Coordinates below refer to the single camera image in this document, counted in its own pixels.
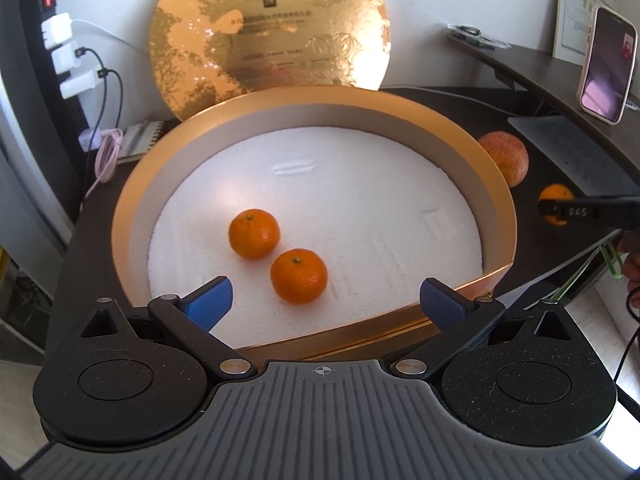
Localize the green cords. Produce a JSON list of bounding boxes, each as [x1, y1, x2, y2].
[[551, 244, 627, 302]]

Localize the black power strip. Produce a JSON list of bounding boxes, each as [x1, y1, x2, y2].
[[16, 0, 96, 226]]

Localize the grey printed paper sheet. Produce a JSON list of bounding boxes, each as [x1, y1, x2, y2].
[[507, 116, 640, 199]]

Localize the dark raised desk shelf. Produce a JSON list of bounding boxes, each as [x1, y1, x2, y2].
[[446, 34, 640, 161]]

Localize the spiral notebook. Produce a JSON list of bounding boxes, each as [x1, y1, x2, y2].
[[116, 120, 166, 164]]

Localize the pink coiled cable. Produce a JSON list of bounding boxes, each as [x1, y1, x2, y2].
[[79, 128, 125, 201]]

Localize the red apple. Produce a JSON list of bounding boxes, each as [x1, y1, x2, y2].
[[477, 131, 530, 188]]

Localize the thin black cable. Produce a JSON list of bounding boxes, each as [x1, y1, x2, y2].
[[612, 307, 640, 387]]

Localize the orange mandarin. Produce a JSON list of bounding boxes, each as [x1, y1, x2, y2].
[[539, 183, 576, 226], [228, 209, 281, 261], [270, 248, 329, 305]]

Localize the person's right hand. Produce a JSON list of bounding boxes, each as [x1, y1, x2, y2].
[[616, 237, 640, 309]]

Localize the white charger plug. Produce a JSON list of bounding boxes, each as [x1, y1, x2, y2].
[[41, 13, 74, 51], [51, 42, 89, 75], [59, 69, 109, 101]]

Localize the dark desktop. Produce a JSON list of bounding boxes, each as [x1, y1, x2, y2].
[[62, 84, 640, 362]]

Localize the black charging cable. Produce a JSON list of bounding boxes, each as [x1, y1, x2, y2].
[[75, 47, 125, 132]]

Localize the clear plastic object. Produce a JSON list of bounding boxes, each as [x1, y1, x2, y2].
[[446, 23, 511, 51]]

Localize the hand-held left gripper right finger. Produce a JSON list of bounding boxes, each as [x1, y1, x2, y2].
[[392, 277, 574, 379]]

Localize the framed certificate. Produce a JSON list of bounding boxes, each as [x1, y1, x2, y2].
[[552, 0, 618, 61]]

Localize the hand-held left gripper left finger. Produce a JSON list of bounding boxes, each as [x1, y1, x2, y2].
[[80, 275, 258, 381]]

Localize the round golden gift box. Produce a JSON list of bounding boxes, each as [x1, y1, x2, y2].
[[111, 86, 516, 362]]

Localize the smartphone with pale case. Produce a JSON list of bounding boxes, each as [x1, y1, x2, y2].
[[576, 6, 639, 125]]

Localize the round golden box lid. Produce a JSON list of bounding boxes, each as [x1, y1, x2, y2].
[[149, 0, 392, 122]]

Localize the white charging cable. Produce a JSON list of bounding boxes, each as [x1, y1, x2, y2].
[[71, 18, 152, 54]]

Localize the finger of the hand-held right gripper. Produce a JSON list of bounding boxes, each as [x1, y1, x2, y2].
[[537, 195, 640, 229]]

